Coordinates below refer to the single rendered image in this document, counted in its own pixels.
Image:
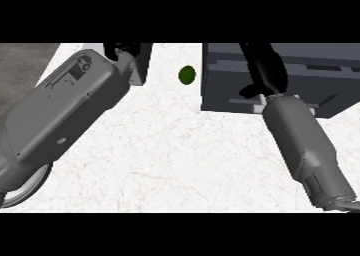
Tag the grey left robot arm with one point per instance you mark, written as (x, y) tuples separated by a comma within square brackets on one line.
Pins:
[(59, 110)]

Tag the white round plate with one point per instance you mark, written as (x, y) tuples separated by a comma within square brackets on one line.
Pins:
[(28, 188)]

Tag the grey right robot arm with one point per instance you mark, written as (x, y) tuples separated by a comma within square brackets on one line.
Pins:
[(301, 140)]

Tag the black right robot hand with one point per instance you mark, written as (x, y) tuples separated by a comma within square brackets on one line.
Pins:
[(264, 70)]

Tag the green can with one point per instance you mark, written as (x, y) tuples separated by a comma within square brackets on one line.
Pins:
[(186, 75)]

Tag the dark grey open drawer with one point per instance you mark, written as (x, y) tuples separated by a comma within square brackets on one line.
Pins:
[(306, 76)]

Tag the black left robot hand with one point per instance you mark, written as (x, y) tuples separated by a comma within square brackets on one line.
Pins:
[(121, 48)]

